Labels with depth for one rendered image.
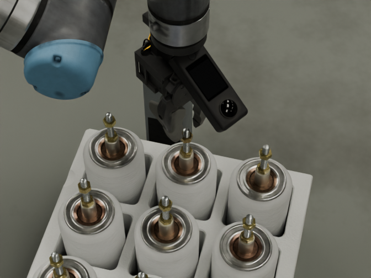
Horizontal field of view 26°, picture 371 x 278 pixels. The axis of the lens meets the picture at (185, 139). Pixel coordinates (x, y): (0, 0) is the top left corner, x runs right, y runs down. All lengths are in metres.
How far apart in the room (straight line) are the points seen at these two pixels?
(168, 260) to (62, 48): 0.45
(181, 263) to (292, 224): 0.20
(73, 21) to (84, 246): 0.45
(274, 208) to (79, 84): 0.48
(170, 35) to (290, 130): 0.67
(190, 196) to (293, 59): 0.57
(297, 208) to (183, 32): 0.44
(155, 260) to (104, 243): 0.08
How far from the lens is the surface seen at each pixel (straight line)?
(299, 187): 1.31
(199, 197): 1.24
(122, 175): 1.24
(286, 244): 1.26
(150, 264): 1.19
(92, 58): 0.84
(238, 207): 1.23
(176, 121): 1.10
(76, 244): 1.20
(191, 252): 1.18
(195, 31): 0.97
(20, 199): 1.53
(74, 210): 1.21
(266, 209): 1.21
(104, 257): 1.23
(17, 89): 1.68
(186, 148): 1.20
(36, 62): 0.83
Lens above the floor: 1.29
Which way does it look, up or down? 55 degrees down
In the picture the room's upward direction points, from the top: straight up
